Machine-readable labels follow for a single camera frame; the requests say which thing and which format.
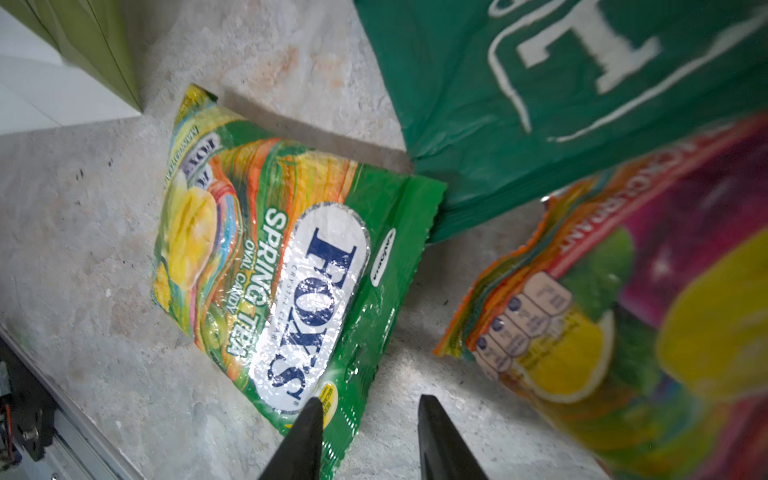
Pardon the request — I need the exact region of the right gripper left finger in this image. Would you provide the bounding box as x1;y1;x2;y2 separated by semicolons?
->
259;397;323;480

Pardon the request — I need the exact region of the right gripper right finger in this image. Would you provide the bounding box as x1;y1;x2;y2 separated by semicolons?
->
418;395;488;480

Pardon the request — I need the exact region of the Fox's spring tea candy bag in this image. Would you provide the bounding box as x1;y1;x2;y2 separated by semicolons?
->
152;84;446;479

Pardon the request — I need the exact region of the orange pink Fox's candy bag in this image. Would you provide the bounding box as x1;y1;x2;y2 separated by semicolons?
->
435;114;767;479

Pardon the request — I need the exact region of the green REAL crisps bag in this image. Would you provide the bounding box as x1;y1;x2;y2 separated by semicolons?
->
355;0;767;242

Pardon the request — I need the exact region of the white paper bag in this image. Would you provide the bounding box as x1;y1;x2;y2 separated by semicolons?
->
1;1;142;134

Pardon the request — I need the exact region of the aluminium rail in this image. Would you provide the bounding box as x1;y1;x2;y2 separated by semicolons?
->
1;329;144;479

